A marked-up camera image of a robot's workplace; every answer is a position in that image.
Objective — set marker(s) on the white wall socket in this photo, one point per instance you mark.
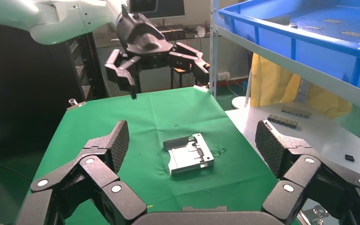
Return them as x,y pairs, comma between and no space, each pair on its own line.
223,76

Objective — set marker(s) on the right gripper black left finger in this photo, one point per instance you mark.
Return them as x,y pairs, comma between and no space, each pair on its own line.
99,167

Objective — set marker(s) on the green cloth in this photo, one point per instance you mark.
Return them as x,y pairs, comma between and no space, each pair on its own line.
155,195

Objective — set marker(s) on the yellow fabric cover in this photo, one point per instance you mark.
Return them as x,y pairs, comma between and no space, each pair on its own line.
270,84

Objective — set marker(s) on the grey metal link strip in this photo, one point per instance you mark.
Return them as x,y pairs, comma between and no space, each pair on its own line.
296,111
282,121

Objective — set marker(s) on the black partition panel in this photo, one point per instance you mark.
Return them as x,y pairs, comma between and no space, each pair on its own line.
18,93

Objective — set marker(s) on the black computer monitor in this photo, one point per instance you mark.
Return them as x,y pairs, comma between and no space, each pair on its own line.
167,9

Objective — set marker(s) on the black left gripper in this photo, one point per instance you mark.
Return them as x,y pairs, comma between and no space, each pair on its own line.
146,43

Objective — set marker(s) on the grey tape strip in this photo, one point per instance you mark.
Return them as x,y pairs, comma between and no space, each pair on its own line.
313,27

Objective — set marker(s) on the wooden stool black legs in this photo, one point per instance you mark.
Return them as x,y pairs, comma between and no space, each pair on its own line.
180,70

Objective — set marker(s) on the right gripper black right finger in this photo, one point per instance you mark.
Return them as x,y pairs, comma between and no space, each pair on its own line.
301,167

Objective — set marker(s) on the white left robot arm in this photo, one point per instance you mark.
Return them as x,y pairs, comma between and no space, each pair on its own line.
43,18

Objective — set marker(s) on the white metal shelf board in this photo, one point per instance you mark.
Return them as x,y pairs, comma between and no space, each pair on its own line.
323,79

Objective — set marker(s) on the blue plastic bin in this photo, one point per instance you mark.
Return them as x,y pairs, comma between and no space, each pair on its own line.
276,46

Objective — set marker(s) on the perforated white shelf post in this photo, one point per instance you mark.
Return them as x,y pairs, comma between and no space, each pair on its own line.
214,46

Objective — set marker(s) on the black equipment rack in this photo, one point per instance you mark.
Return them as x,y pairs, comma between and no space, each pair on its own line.
80,71

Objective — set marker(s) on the small black block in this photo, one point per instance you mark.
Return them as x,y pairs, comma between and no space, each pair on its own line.
350,158

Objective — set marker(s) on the black device box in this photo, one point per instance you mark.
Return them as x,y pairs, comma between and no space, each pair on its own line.
178,31

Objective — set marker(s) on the white round stand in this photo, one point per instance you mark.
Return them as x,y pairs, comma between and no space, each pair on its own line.
239,103

